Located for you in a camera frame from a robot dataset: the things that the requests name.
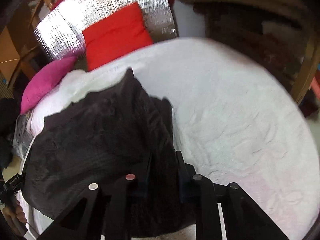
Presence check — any black quilted jacket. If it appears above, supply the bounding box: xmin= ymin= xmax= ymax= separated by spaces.
xmin=22 ymin=69 xmax=195 ymax=237

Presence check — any person's left hand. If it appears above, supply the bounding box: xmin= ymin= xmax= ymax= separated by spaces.
xmin=2 ymin=196 xmax=27 ymax=229

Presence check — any grey garment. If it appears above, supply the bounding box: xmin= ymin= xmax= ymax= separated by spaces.
xmin=12 ymin=114 xmax=33 ymax=159

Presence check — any black coat pile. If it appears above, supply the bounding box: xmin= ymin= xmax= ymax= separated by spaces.
xmin=1 ymin=98 xmax=20 ymax=172

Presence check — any white bed sheet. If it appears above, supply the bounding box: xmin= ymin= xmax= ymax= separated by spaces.
xmin=29 ymin=38 xmax=319 ymax=239

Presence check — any pink pillow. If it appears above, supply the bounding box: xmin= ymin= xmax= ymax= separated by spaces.
xmin=21 ymin=56 xmax=77 ymax=114

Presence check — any silver foil insulation panel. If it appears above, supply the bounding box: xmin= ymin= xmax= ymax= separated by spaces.
xmin=34 ymin=0 xmax=177 ymax=60

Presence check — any red pillow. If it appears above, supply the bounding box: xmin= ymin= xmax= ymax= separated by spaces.
xmin=82 ymin=2 xmax=153 ymax=71

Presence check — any wooden stair railing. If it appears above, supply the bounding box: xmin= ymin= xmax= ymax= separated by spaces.
xmin=28 ymin=0 xmax=55 ymax=28

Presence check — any wooden side table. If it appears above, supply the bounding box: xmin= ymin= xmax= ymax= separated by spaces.
xmin=178 ymin=0 xmax=319 ymax=103

